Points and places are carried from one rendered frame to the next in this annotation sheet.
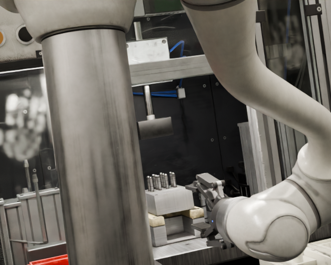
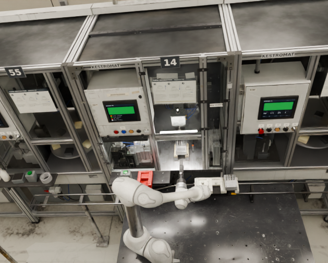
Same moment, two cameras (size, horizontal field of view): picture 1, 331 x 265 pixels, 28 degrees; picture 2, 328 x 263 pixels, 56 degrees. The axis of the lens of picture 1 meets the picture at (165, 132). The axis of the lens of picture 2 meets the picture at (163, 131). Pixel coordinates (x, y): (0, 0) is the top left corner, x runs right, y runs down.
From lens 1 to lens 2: 1.93 m
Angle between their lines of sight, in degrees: 47
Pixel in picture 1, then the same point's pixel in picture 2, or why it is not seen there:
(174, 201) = (181, 152)
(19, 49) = (137, 133)
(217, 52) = not seen: hidden behind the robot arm
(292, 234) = (181, 207)
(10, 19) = (134, 128)
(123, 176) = (135, 221)
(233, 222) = not seen: hidden behind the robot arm
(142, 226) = (138, 225)
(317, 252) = (207, 183)
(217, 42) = not seen: hidden behind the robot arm
